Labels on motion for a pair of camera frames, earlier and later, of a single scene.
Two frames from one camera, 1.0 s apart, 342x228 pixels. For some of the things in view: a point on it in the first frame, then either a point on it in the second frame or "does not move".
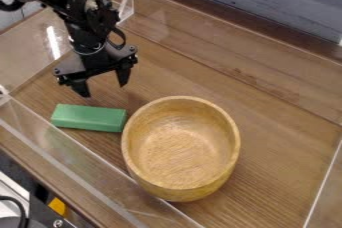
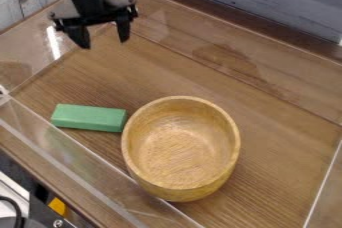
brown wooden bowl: x=180 y=147 does not move
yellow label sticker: x=57 y=205 does not move
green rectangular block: x=89 y=118 does not move
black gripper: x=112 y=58 to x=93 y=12
